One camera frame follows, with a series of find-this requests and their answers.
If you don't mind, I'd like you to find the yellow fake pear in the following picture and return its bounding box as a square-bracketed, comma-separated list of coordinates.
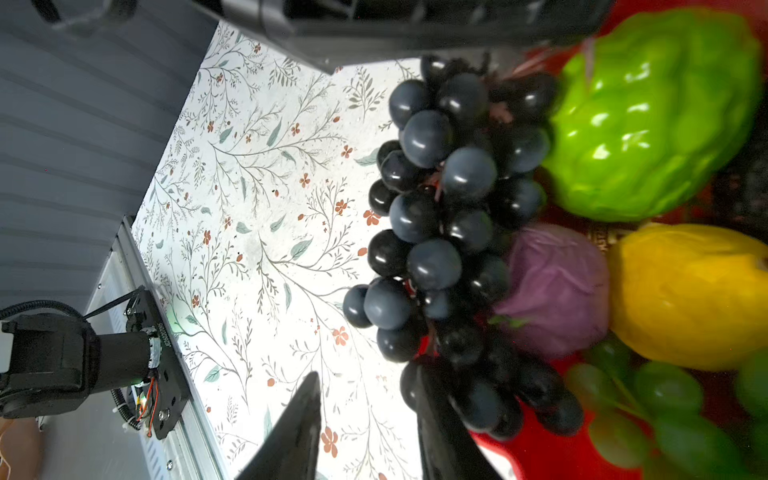
[607, 224, 767, 372]

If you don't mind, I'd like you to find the green fake custard apple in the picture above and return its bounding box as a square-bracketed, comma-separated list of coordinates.
[543, 7, 763, 222]

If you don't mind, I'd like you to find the aluminium front rail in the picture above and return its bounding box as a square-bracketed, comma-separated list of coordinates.
[86, 216, 228, 479]

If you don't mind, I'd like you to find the black fake grape bunch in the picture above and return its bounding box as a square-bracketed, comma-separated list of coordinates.
[343, 56, 584, 441]

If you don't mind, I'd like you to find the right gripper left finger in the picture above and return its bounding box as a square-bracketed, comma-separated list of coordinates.
[237, 372, 322, 480]

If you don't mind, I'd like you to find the purple fake fruit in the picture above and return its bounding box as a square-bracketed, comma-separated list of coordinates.
[493, 223, 610, 360]

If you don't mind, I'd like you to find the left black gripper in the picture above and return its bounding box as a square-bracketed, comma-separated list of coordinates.
[193, 0, 614, 73]

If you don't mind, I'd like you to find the dark fake avocado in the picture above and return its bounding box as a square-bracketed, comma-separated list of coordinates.
[712, 94, 767, 243]

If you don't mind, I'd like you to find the red flower-shaped fruit bowl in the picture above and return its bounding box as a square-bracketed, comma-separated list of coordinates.
[419, 0, 768, 480]

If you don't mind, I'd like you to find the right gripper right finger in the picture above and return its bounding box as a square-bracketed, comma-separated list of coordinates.
[415, 365, 502, 480]

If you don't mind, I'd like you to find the green fake grape bunch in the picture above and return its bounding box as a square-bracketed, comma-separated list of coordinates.
[551, 335, 767, 479]

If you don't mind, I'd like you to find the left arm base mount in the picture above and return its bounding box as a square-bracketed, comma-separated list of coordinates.
[125, 287, 191, 440]

